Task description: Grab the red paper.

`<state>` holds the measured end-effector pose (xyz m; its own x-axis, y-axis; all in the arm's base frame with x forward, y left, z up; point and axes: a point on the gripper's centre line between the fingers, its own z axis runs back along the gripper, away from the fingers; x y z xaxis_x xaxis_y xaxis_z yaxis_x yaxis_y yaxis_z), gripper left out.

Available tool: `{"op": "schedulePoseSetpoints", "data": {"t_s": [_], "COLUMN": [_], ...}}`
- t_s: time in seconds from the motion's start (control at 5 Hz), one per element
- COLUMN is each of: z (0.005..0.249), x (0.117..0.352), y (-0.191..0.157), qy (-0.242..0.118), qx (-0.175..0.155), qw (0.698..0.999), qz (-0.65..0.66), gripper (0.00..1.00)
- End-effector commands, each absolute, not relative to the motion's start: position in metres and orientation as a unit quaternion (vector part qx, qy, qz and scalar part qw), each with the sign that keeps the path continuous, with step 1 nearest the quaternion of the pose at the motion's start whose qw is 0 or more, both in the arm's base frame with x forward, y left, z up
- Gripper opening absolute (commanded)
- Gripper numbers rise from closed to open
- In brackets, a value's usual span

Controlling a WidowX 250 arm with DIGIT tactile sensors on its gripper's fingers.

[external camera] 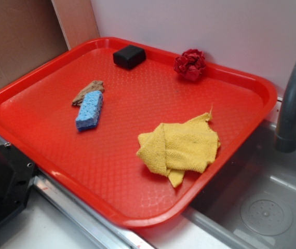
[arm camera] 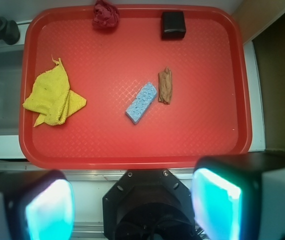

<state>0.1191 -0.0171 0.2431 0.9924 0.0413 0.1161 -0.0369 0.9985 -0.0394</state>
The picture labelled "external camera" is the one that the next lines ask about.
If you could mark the red paper ball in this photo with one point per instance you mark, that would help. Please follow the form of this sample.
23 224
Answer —
190 64

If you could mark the yellow knitted cloth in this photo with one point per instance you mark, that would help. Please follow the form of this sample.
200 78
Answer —
172 149

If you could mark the blue sponge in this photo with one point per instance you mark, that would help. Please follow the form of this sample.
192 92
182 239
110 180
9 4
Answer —
89 112

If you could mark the brown crumpled cloth piece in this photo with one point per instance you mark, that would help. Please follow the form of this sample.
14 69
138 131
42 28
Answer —
95 85

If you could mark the black rectangular block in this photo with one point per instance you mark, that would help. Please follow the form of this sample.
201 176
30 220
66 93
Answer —
129 57

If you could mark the red plastic tray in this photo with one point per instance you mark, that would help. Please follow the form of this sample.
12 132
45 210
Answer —
100 165

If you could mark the grey sink basin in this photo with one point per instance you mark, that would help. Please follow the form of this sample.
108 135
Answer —
251 201

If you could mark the brown cardboard panel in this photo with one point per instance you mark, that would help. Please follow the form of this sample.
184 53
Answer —
34 32

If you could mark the grey faucet spout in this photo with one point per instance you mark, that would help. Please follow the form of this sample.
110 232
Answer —
292 96

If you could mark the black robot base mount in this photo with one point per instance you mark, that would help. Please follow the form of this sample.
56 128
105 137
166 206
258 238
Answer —
17 173

